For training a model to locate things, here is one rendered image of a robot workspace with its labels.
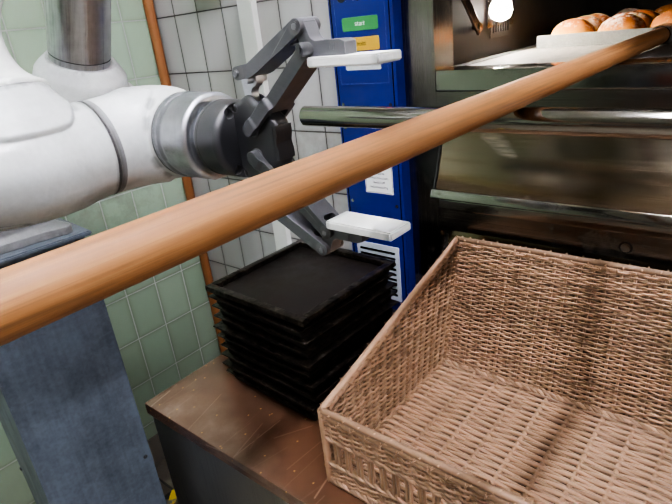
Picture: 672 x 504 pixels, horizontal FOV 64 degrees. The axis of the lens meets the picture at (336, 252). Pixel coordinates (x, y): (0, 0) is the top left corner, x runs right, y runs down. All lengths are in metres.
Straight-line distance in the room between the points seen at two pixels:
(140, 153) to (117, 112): 0.05
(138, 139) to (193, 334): 1.38
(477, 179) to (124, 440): 0.87
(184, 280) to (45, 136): 1.32
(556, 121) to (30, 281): 0.53
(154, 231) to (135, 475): 1.02
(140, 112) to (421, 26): 0.67
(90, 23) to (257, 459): 0.79
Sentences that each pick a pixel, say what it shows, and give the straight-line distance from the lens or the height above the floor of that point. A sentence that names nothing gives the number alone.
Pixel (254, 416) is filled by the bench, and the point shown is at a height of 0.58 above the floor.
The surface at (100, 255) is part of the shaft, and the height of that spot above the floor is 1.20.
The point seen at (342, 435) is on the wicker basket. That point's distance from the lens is 0.87.
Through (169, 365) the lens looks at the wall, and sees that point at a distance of 1.90.
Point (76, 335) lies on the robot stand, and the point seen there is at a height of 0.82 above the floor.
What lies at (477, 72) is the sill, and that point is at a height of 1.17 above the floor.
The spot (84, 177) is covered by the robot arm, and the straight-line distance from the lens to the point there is 0.57.
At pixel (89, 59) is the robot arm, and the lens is 1.04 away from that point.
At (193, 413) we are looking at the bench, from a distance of 1.19.
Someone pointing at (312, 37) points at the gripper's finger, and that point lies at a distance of 0.46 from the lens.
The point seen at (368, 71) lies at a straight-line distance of 1.17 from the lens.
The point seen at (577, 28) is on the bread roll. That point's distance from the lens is 1.42.
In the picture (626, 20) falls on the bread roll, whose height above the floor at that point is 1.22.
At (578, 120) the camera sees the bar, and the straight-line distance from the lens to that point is 0.63.
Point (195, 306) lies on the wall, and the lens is 1.89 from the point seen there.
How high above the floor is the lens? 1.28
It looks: 23 degrees down
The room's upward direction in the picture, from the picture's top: 7 degrees counter-clockwise
